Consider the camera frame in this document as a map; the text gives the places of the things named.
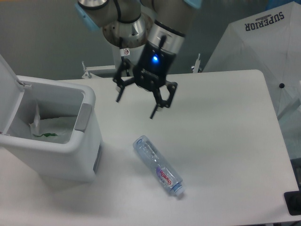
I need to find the white umbrella with lettering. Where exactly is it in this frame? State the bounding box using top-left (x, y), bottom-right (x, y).
top-left (204, 1), bottom-right (301, 115)

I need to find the white plastic wrapper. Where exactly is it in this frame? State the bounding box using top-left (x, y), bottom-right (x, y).
top-left (30, 104), bottom-right (58, 138)

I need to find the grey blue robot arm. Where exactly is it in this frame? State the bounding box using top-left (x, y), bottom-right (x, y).
top-left (75, 0), bottom-right (202, 111)

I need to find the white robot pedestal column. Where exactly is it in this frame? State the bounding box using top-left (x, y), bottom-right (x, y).
top-left (103, 13), bottom-right (153, 69)

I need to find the black device at edge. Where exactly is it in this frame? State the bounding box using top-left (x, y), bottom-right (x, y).
top-left (284, 191), bottom-right (301, 216)

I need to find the clear plastic water bottle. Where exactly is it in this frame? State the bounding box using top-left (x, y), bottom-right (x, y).
top-left (133, 135), bottom-right (184, 197)

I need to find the white bag liner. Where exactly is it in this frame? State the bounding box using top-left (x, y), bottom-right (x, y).
top-left (32, 116), bottom-right (77, 144)

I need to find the white metal base frame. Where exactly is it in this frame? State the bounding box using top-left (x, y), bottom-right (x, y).
top-left (81, 61), bottom-right (117, 79)

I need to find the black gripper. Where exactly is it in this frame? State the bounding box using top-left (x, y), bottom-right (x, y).
top-left (112, 42), bottom-right (178, 119)

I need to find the white trash can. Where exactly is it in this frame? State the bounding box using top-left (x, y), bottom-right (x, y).
top-left (0, 59), bottom-right (102, 182)

